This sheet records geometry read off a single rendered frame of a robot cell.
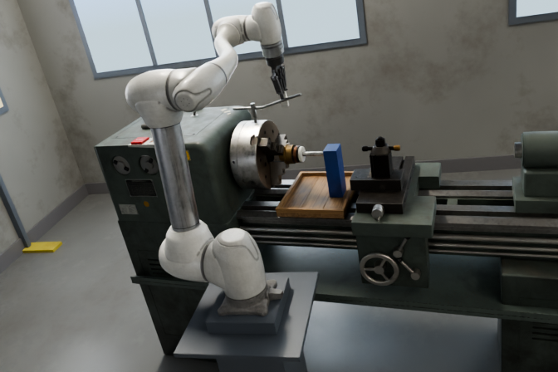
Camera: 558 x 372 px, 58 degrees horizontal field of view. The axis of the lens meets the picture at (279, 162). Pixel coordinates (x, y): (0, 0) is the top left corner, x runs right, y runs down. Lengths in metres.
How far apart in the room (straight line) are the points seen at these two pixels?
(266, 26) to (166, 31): 2.37
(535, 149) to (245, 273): 1.13
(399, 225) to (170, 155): 0.87
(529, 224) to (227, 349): 1.17
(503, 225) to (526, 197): 0.14
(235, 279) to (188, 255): 0.19
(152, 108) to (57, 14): 3.21
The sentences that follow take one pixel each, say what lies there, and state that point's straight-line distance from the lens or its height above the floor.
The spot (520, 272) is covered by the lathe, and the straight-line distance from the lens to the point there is 2.11.
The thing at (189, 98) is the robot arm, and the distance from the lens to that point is 1.53.
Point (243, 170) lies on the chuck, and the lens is 2.17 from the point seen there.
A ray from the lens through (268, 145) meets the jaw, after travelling 2.15.
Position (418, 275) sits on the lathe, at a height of 0.69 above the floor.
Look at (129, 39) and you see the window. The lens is 4.48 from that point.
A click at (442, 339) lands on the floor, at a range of 2.80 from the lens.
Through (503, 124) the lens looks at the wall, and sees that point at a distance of 4.24.
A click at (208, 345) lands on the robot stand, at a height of 0.75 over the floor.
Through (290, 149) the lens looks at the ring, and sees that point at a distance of 2.20.
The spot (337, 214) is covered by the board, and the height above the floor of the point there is 0.88.
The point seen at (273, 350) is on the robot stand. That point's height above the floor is 0.75.
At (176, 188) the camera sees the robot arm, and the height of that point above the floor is 1.25.
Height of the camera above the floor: 1.94
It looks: 23 degrees down
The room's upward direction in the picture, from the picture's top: 11 degrees counter-clockwise
